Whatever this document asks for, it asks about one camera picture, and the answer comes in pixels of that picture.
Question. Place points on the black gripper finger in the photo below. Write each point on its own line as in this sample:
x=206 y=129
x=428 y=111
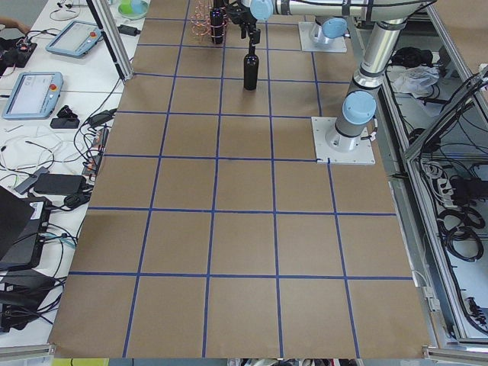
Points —
x=243 y=28
x=254 y=36

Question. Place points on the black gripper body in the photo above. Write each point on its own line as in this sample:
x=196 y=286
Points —
x=248 y=26

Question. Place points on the dark wine bottle being moved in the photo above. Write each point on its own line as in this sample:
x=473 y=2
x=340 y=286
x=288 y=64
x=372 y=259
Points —
x=250 y=68

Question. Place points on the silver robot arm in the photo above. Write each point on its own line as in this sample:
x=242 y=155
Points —
x=326 y=29
x=389 y=18

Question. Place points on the dark bottle in basket right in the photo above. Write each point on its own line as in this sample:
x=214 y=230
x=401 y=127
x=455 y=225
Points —
x=217 y=21

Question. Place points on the green glass bowl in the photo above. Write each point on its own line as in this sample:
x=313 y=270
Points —
x=133 y=9

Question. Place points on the black power adapter on table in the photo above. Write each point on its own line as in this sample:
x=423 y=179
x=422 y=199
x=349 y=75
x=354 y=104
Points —
x=128 y=30

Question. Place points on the blue teach pendant far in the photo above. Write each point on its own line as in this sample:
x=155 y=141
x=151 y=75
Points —
x=75 y=40

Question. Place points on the blue teach pendant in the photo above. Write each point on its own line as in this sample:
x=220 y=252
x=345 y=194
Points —
x=34 y=96
x=75 y=40

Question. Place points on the blue teach pendant near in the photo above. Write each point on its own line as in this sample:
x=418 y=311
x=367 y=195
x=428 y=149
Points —
x=34 y=96

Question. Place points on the black power adapter brick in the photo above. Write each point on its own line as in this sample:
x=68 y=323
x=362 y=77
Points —
x=59 y=184

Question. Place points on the black laptop computer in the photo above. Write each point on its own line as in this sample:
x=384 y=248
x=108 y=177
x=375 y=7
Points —
x=23 y=223

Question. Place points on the copper wire wine basket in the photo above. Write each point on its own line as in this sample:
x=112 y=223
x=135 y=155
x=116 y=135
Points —
x=200 y=20

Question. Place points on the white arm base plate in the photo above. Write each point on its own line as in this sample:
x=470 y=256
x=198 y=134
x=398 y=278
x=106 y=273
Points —
x=337 y=46
x=333 y=148

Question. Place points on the aluminium frame post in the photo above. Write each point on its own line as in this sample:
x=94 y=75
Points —
x=104 y=19

